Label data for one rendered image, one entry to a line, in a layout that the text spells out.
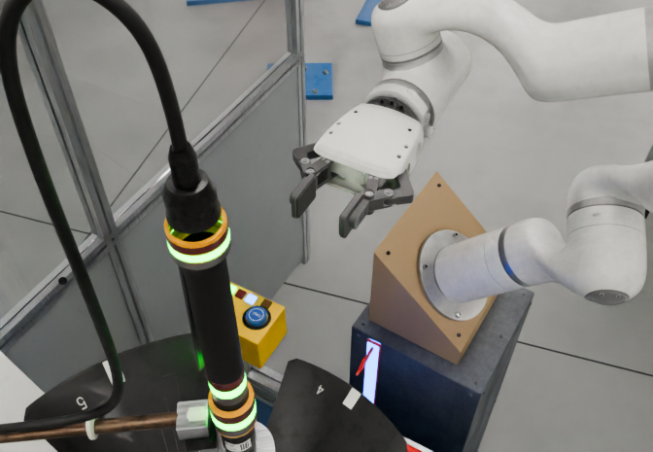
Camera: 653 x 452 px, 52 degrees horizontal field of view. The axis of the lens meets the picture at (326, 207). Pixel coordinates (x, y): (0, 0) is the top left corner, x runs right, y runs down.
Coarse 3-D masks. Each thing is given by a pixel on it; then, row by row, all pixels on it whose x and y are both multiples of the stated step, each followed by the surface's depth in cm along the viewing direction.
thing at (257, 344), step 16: (240, 288) 135; (240, 304) 132; (256, 304) 132; (272, 304) 132; (240, 320) 129; (272, 320) 129; (240, 336) 127; (256, 336) 127; (272, 336) 131; (256, 352) 128; (272, 352) 134
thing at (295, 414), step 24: (288, 384) 105; (312, 384) 105; (336, 384) 106; (288, 408) 103; (312, 408) 103; (336, 408) 104; (360, 408) 105; (288, 432) 101; (312, 432) 101; (336, 432) 101; (360, 432) 102; (384, 432) 104
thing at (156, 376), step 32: (128, 352) 81; (160, 352) 82; (192, 352) 83; (64, 384) 80; (96, 384) 80; (128, 384) 81; (160, 384) 82; (192, 384) 83; (32, 416) 79; (64, 448) 81; (96, 448) 81; (128, 448) 81; (160, 448) 82
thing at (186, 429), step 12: (180, 408) 66; (180, 420) 65; (204, 420) 65; (180, 432) 65; (192, 432) 65; (204, 432) 65; (216, 432) 67; (264, 432) 73; (192, 444) 66; (204, 444) 66; (216, 444) 66; (264, 444) 72
